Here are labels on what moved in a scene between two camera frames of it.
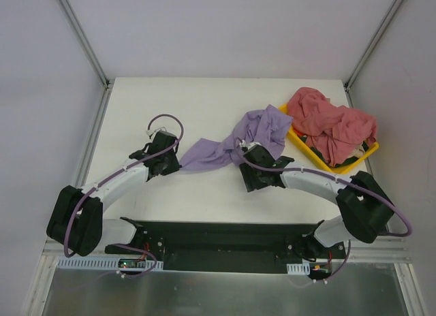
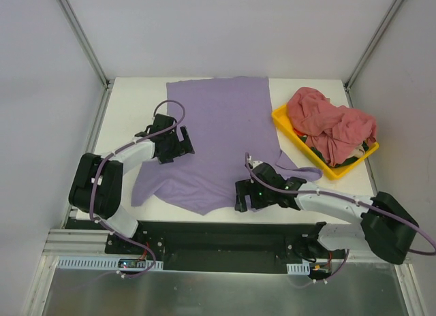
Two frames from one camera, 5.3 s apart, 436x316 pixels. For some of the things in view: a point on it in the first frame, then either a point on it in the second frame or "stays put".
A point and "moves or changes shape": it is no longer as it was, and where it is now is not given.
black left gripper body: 171,161 -> 180,144
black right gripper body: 252,154 -> 248,196
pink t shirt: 334,131 stays put
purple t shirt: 267,126 moves or changes shape
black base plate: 219,246 stays put
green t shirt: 303,138 stays put
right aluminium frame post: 373,40 stays put
